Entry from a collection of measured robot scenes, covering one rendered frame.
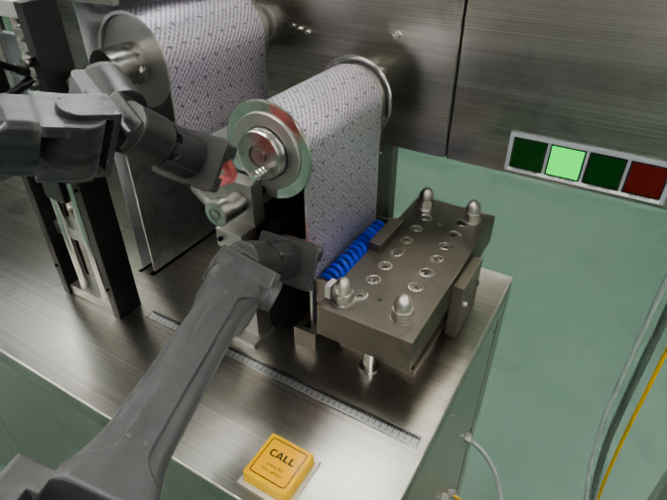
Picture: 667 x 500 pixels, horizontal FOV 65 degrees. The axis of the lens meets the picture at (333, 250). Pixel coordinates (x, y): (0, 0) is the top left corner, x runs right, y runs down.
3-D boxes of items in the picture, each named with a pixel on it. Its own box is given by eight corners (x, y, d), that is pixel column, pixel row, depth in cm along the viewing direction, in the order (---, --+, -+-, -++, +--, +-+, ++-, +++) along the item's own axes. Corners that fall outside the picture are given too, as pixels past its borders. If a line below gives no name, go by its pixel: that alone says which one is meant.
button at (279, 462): (243, 480, 71) (241, 470, 70) (274, 441, 76) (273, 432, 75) (286, 506, 69) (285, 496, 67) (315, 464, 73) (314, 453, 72)
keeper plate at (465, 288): (444, 333, 93) (452, 285, 87) (463, 302, 100) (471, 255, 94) (458, 338, 92) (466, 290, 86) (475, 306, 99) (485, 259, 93)
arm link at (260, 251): (262, 257, 64) (230, 231, 66) (236, 303, 66) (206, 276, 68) (291, 255, 71) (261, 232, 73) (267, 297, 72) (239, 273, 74)
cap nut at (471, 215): (459, 222, 101) (462, 201, 98) (465, 213, 103) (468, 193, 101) (477, 227, 99) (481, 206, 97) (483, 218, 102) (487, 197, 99)
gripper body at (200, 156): (219, 194, 65) (179, 179, 58) (161, 175, 69) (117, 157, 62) (237, 145, 65) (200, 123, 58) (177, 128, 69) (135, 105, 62)
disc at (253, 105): (226, 177, 82) (225, 85, 73) (228, 176, 82) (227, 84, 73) (306, 213, 77) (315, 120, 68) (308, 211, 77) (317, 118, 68)
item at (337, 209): (308, 291, 87) (304, 191, 76) (372, 224, 103) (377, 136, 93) (310, 292, 87) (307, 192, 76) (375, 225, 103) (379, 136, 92)
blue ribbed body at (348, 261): (316, 290, 88) (315, 273, 86) (374, 229, 103) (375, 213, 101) (333, 297, 86) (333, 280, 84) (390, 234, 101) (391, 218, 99)
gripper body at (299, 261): (314, 292, 76) (287, 297, 70) (258, 270, 81) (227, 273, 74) (326, 248, 75) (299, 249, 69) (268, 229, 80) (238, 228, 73)
